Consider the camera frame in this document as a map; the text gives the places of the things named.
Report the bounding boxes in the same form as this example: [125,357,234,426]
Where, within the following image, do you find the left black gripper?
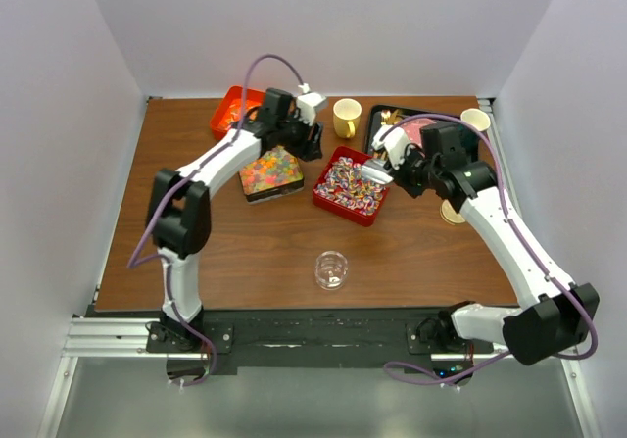
[277,109,324,163]

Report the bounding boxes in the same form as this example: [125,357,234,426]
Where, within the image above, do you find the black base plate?
[146,308,494,378]

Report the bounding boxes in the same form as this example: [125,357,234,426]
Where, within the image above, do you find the gold knife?
[386,109,403,125]

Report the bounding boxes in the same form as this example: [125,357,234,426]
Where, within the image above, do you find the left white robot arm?
[146,85,328,352]

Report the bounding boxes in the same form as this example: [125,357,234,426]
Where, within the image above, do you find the gold jar lid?
[440,200,466,225]

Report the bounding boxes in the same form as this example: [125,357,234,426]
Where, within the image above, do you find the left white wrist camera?
[296,83,328,125]

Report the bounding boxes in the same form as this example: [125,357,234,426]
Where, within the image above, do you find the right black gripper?
[385,144,440,199]

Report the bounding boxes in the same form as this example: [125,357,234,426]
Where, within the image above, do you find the gold fork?
[381,110,392,124]

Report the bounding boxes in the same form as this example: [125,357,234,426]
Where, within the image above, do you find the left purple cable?
[126,54,219,388]

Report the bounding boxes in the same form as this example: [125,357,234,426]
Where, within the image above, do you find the gold tin of gummies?
[238,146,305,204]

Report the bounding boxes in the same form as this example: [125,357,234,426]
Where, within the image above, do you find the dark green mug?
[460,108,492,141]

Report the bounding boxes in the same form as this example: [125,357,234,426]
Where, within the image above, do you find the red tray of lollipops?
[313,146,389,227]

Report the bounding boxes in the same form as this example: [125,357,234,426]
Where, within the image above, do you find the silver metal scoop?
[361,158,394,186]

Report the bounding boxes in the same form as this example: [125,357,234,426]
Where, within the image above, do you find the aluminium frame rail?
[63,317,506,360]

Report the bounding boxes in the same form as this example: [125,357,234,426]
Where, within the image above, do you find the black serving tray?
[363,104,479,162]

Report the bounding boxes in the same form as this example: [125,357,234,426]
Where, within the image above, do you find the yellow mug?
[332,98,362,139]

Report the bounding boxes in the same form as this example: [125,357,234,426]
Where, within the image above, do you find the pink dotted plate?
[402,118,436,146]

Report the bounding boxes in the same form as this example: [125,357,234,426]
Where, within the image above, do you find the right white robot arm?
[373,115,600,365]

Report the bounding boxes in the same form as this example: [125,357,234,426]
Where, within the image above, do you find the orange tray of candies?
[210,85,265,140]

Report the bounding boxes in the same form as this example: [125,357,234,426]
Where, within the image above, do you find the clear plastic jar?
[314,251,349,291]

